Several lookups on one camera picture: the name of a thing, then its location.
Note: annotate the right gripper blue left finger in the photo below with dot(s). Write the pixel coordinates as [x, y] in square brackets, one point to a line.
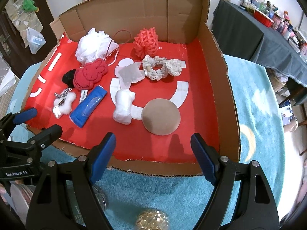
[50, 206]

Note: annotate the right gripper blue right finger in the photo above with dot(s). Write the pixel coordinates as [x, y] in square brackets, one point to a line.
[203, 159]

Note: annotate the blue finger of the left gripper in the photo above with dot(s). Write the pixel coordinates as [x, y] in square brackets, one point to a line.
[24, 116]
[46, 137]

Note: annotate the white fluffy bunny keychain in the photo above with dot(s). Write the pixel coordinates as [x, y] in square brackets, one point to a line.
[63, 102]

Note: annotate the black fluffy pompom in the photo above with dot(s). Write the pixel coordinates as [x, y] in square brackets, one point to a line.
[68, 78]

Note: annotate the white cotton roll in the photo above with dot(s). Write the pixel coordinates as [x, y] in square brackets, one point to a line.
[123, 102]

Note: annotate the white mesh bath pouf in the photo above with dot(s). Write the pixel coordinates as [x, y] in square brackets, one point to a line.
[95, 45]

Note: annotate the tan powder puff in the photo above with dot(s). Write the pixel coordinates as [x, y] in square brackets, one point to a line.
[161, 117]

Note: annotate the red mesh bath pouf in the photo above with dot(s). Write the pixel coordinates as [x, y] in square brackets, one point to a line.
[146, 43]

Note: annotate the cream crochet scrunchie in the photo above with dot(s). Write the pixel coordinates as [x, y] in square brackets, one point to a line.
[157, 68]

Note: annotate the person left hand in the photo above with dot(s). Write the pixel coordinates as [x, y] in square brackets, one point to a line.
[5, 196]

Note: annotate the large glass tea jar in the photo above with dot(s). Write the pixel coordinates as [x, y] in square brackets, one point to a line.
[99, 194]

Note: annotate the brown door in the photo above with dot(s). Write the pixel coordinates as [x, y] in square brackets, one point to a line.
[13, 51]

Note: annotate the white plastic bag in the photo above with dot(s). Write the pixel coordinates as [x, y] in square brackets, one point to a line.
[35, 39]

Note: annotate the teal fleece blanket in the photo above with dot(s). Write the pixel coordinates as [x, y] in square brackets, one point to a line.
[258, 137]

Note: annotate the beige hanging organizer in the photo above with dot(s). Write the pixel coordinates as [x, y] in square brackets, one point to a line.
[21, 19]

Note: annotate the small jar gold beads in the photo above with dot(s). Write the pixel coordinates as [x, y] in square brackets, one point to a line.
[152, 219]

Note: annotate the green frog plush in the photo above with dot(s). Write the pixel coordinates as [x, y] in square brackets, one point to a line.
[29, 6]

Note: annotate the red cardboard box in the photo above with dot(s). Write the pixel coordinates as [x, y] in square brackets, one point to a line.
[181, 26]

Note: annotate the dark grey tablecloth table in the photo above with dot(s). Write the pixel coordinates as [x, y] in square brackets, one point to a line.
[240, 35]

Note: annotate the red basin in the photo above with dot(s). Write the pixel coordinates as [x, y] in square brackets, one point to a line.
[262, 18]

